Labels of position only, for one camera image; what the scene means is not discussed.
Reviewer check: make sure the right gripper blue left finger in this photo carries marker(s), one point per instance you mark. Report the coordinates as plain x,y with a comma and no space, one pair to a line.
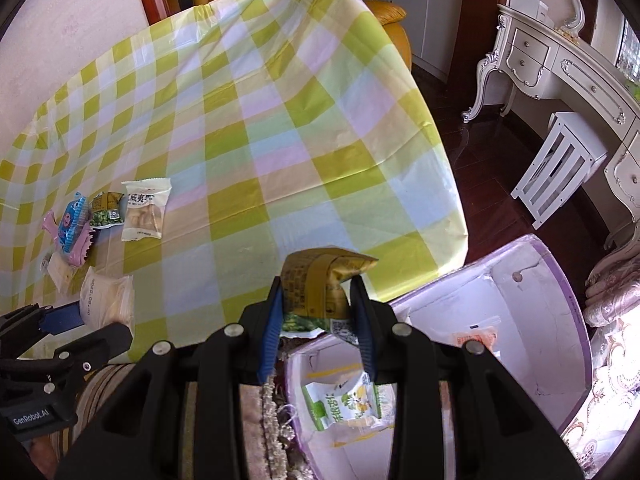
271,331

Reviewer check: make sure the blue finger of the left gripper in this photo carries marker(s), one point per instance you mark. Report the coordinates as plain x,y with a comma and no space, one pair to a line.
58,320

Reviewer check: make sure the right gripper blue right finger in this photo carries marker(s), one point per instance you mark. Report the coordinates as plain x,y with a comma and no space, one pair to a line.
361,306

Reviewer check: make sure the green pea snack packet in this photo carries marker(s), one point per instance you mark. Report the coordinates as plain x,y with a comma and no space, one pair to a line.
106,210
313,294

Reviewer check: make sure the clear wafer snack packet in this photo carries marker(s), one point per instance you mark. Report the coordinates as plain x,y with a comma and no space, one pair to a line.
59,271

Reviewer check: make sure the white translucent snack packet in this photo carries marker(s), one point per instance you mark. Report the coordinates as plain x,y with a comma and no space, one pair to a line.
104,300

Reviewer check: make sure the pink candy packet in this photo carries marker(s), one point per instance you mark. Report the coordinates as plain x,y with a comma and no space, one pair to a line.
78,254
51,227

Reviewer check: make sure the blue cartoon snack packet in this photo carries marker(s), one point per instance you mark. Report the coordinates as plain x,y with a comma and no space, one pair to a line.
73,219

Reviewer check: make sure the white nut snack packet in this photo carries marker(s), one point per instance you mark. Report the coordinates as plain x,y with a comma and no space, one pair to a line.
146,202

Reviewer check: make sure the green white snack packet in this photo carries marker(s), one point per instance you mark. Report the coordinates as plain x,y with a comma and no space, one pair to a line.
352,400

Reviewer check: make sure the orange label snack packet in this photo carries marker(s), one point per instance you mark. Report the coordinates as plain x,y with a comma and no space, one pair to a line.
485,335

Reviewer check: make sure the purple white storage box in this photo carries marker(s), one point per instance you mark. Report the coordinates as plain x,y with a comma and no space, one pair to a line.
460,412

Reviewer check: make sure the green checkered tablecloth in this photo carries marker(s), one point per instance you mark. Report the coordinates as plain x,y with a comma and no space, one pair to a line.
281,124

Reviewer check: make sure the small white slatted stool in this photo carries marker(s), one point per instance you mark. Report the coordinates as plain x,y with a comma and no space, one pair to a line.
571,154

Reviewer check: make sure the pink bedding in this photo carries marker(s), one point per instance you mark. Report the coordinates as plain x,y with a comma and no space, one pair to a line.
613,292

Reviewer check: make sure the white ornate dressing table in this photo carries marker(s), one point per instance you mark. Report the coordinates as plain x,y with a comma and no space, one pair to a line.
551,69

